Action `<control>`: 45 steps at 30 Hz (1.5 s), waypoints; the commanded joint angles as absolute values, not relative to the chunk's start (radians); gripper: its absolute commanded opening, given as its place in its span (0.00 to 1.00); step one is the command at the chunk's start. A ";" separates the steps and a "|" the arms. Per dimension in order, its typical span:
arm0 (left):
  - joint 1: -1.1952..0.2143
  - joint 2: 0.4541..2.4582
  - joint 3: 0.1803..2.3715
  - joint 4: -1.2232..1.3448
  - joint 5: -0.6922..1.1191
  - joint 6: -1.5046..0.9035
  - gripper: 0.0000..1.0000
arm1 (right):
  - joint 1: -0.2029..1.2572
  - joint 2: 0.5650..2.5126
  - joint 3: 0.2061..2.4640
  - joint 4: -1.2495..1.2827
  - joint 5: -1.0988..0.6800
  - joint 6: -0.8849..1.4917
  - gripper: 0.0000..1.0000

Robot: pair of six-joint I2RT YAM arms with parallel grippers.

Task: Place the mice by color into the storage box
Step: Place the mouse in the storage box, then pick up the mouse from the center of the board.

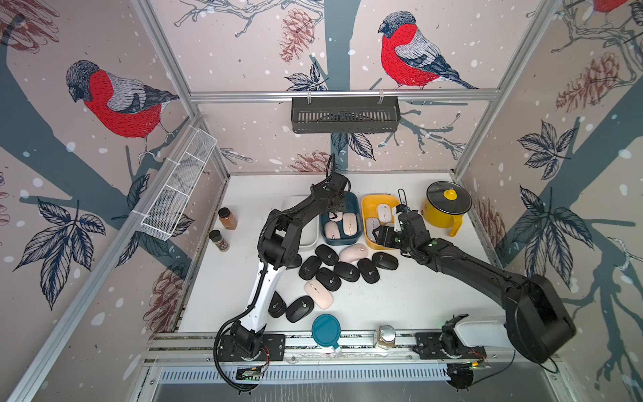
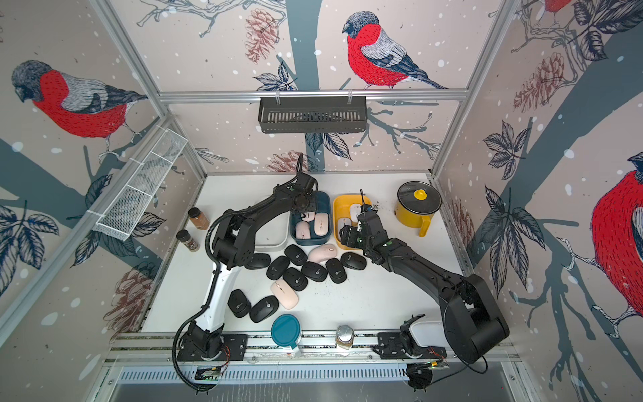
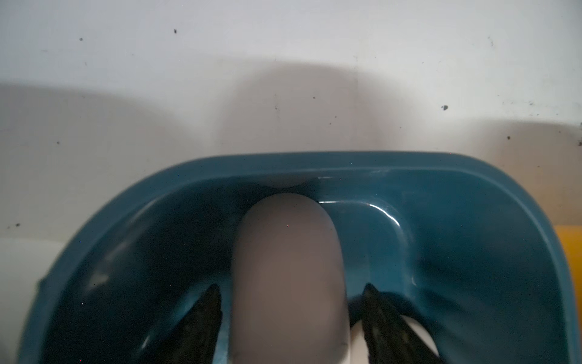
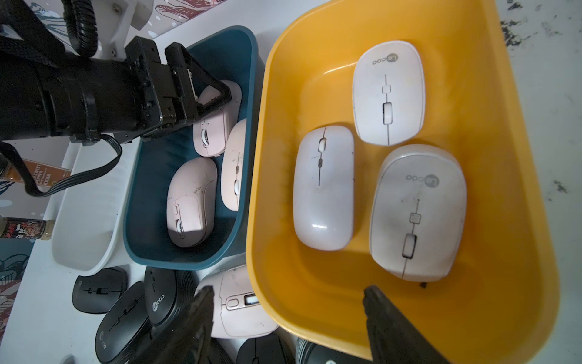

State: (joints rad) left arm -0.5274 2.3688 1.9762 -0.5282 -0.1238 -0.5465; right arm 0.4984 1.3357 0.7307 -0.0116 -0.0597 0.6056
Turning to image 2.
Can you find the pink mouse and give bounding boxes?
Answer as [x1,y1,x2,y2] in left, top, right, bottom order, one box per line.
[313,213,329,237]
[301,212,316,222]
[308,244,338,264]
[271,279,299,310]
[295,221,311,240]

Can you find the white mouse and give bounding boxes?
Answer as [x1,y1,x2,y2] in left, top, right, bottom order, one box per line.
[349,204,363,224]
[337,218,353,233]

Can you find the black mouse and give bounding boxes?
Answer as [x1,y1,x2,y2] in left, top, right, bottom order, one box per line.
[301,261,328,282]
[244,253,272,270]
[284,244,308,266]
[266,256,291,281]
[340,251,367,271]
[282,267,308,292]
[228,289,252,318]
[325,258,348,284]
[249,296,280,323]

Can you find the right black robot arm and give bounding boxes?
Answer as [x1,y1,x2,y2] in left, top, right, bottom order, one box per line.
[339,208,510,364]

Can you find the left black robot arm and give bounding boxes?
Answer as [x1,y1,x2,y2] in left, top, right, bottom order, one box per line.
[171,154,319,394]

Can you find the teal storage box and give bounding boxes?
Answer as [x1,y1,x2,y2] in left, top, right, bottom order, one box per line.
[290,191,333,246]

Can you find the yellow storage box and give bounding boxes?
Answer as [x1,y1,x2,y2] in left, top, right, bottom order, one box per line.
[333,194,373,251]

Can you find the white storage box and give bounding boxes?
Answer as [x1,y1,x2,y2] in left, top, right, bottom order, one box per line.
[255,213,290,252]

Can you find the pink mouse top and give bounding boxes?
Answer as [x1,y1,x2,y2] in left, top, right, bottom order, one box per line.
[308,244,338,264]

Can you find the yellow pot with black lid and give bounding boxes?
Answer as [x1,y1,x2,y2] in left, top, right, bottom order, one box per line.
[395,181,442,237]

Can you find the small glass jar silver lid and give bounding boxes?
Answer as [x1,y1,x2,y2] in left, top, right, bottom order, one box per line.
[335,325,355,350]

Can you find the brown spice bottle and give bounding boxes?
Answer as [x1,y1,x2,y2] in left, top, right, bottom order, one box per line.
[188,207,210,230]

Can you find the dark spice bottle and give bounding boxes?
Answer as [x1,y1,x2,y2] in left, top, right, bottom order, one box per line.
[176,229,200,252]

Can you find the teal round lid container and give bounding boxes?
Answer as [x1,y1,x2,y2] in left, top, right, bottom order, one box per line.
[271,314,301,350]

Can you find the black hanging wire basket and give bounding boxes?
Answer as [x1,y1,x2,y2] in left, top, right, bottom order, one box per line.
[258,96,368,134]

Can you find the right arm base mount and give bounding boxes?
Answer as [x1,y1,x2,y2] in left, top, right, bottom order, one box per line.
[372,332,447,360]

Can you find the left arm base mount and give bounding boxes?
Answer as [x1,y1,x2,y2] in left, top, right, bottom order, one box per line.
[177,334,249,363]

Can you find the white wire mesh shelf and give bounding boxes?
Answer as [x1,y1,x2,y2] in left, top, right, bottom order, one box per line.
[93,128,188,241]

